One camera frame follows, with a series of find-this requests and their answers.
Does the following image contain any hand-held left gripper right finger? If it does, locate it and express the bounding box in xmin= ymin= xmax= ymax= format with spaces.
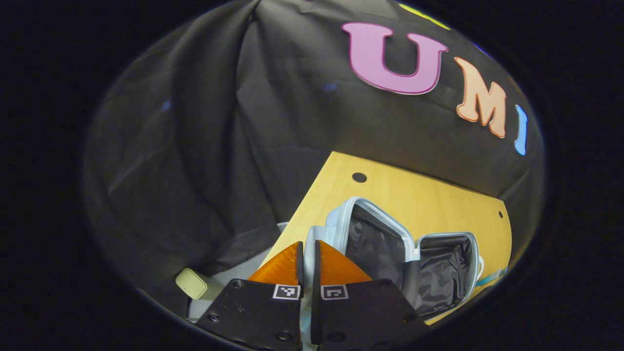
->
xmin=310 ymin=239 xmax=429 ymax=351

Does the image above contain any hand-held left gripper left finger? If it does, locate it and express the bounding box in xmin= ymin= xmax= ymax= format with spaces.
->
xmin=195 ymin=241 xmax=305 ymax=351

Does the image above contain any light blue suitcase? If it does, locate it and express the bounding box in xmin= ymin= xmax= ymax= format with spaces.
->
xmin=298 ymin=196 xmax=486 ymax=351

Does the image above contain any pale green bin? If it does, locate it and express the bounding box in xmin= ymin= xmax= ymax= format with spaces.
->
xmin=175 ymin=267 xmax=222 ymax=300

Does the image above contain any black backdrop cloth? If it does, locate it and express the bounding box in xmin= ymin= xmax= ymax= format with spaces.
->
xmin=83 ymin=0 xmax=546 ymax=312

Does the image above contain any teal strip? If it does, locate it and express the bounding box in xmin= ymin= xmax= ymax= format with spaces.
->
xmin=475 ymin=267 xmax=508 ymax=288

